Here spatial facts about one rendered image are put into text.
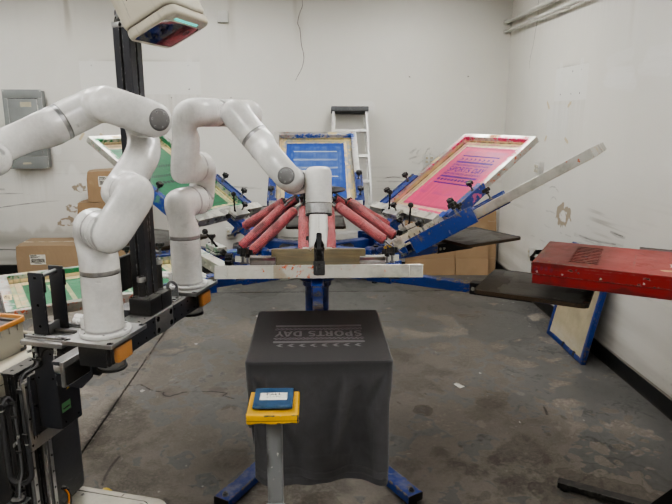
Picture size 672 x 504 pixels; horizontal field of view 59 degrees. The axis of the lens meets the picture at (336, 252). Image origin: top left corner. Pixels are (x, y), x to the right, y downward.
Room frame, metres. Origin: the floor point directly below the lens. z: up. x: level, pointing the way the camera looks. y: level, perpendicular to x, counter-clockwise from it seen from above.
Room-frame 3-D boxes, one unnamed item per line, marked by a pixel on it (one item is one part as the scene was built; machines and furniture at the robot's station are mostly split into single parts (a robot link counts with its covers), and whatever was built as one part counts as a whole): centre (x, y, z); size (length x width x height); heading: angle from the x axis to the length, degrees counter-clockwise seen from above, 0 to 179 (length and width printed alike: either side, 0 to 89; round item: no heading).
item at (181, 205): (1.86, 0.48, 1.37); 0.13 x 0.10 x 0.16; 157
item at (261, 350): (1.91, 0.06, 0.95); 0.48 x 0.44 x 0.01; 2
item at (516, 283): (2.71, -0.49, 0.91); 1.34 x 0.40 x 0.08; 62
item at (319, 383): (1.68, 0.05, 0.74); 0.45 x 0.03 x 0.43; 92
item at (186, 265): (1.85, 0.49, 1.21); 0.16 x 0.13 x 0.15; 76
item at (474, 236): (3.38, -0.47, 0.91); 1.34 x 0.40 x 0.08; 122
